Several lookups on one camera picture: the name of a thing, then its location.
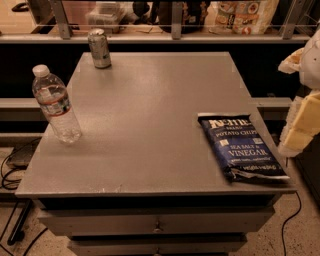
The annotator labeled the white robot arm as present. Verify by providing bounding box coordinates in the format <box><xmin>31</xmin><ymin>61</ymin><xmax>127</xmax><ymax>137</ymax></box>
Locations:
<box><xmin>278</xmin><ymin>30</ymin><xmax>320</xmax><ymax>157</ymax></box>

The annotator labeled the metal shelf rail frame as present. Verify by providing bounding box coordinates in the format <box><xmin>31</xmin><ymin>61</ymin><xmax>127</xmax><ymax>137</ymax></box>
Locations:
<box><xmin>0</xmin><ymin>0</ymin><xmax>319</xmax><ymax>44</ymax></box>

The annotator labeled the clear plastic water bottle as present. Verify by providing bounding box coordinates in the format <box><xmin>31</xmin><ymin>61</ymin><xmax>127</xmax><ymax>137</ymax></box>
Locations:
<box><xmin>32</xmin><ymin>64</ymin><xmax>82</xmax><ymax>144</ymax></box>

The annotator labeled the black cables left floor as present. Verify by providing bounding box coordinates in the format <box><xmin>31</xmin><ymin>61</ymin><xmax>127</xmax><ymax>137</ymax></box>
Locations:
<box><xmin>0</xmin><ymin>138</ymin><xmax>49</xmax><ymax>256</ymax></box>

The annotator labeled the drawer with knob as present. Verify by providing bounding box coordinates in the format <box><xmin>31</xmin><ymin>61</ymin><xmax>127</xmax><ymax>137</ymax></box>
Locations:
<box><xmin>68</xmin><ymin>235</ymin><xmax>247</xmax><ymax>256</ymax></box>
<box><xmin>39</xmin><ymin>207</ymin><xmax>274</xmax><ymax>236</ymax></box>

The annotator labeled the white snack bag on shelf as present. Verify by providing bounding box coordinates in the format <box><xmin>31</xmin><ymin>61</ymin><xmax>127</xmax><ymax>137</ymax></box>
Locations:
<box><xmin>209</xmin><ymin>0</ymin><xmax>279</xmax><ymax>35</ymax></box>

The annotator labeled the upper drawer with knob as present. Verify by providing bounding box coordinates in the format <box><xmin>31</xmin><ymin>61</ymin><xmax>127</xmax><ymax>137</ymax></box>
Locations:
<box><xmin>39</xmin><ymin>207</ymin><xmax>274</xmax><ymax>236</ymax></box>

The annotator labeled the black floor cable right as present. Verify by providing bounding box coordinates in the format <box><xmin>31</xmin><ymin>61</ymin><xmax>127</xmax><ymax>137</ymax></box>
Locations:
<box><xmin>280</xmin><ymin>191</ymin><xmax>303</xmax><ymax>256</ymax></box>

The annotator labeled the blue Kettle chip bag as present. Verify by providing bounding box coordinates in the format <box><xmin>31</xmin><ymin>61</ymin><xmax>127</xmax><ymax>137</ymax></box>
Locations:
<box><xmin>198</xmin><ymin>113</ymin><xmax>289</xmax><ymax>182</ymax></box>

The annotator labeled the dark bag on shelf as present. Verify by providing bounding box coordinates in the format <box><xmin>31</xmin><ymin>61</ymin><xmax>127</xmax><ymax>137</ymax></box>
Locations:
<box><xmin>152</xmin><ymin>0</ymin><xmax>210</xmax><ymax>34</ymax></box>

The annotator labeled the lower drawer with knob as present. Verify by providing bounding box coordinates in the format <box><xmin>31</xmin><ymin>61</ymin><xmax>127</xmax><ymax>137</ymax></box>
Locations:
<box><xmin>68</xmin><ymin>235</ymin><xmax>247</xmax><ymax>256</ymax></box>

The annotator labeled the clear plastic container on shelf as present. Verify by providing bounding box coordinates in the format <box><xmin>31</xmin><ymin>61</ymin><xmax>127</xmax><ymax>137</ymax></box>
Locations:
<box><xmin>86</xmin><ymin>1</ymin><xmax>125</xmax><ymax>34</ymax></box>

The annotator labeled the white cream gripper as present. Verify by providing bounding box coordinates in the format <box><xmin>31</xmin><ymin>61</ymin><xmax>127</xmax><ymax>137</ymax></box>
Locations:
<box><xmin>278</xmin><ymin>48</ymin><xmax>320</xmax><ymax>157</ymax></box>

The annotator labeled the grey drawer cabinet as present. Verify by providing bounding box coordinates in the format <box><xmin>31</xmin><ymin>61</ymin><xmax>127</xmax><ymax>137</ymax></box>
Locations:
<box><xmin>17</xmin><ymin>52</ymin><xmax>294</xmax><ymax>241</ymax></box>

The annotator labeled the black power adapter box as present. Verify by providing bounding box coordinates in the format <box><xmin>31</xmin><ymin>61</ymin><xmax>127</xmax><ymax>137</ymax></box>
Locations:
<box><xmin>6</xmin><ymin>144</ymin><xmax>35</xmax><ymax>168</ymax></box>

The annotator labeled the silver green 7up can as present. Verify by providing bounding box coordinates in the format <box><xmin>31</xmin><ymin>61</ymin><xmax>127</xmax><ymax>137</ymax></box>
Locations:
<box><xmin>88</xmin><ymin>28</ymin><xmax>111</xmax><ymax>68</ymax></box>

